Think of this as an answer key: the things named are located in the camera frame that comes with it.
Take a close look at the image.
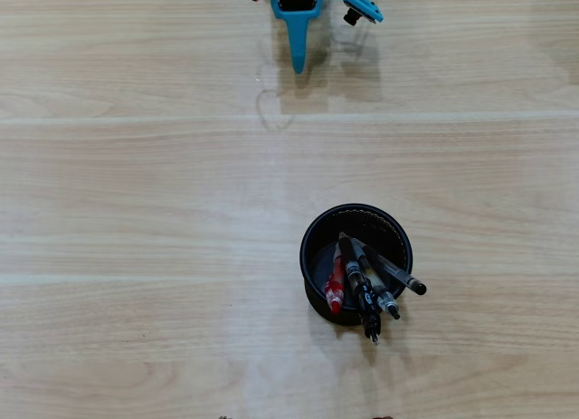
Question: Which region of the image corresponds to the red retractable pen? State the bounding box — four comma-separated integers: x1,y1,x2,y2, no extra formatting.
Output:
324,244,346,315

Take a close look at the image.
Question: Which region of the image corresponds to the clear capped black pen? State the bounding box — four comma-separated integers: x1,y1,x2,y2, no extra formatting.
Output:
361,243,428,297

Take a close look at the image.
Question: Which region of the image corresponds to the black grip retractable pen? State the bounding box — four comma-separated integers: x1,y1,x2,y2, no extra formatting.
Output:
337,231,383,347

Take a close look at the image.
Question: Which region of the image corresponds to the grey grip clear pen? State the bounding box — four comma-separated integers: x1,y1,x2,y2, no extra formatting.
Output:
351,238,402,321

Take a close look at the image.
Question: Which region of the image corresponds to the black mesh pen holder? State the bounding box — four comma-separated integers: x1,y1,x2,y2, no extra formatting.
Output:
299,203,414,327

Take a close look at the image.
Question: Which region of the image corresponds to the blue mounted wrist camera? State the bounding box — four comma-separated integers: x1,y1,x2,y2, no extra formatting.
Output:
325,0,385,27

